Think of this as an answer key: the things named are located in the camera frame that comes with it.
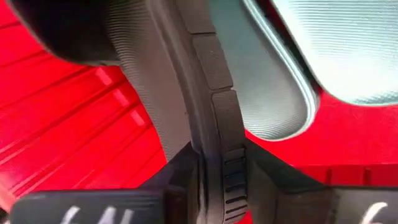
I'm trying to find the black rubber slide sandal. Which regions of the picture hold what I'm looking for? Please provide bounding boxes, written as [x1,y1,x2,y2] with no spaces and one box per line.
[9,0,249,224]

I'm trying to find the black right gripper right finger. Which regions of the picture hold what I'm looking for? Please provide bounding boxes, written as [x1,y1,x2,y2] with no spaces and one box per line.
[245,139,398,224]

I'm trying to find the red plastic bin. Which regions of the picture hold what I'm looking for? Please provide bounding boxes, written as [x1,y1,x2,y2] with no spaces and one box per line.
[0,0,398,224]

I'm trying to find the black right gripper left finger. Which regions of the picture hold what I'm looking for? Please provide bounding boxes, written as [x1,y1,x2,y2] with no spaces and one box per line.
[11,142,203,224]

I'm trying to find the green rubber slide sandal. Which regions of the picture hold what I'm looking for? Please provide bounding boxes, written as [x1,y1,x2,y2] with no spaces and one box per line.
[211,0,320,142]
[270,0,398,106]

